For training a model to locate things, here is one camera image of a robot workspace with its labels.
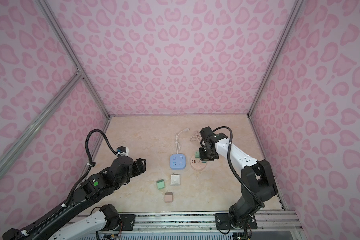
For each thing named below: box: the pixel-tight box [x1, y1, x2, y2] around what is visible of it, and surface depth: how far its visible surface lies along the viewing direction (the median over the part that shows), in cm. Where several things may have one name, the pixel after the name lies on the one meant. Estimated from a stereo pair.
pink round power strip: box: [190, 155, 207, 171], surface depth 93 cm
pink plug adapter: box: [164, 190, 173, 203], surface depth 82 cm
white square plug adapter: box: [170, 172, 180, 186], surface depth 86 cm
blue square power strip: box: [170, 153, 186, 170], surface depth 93 cm
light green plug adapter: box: [156, 179, 165, 190], surface depth 86 cm
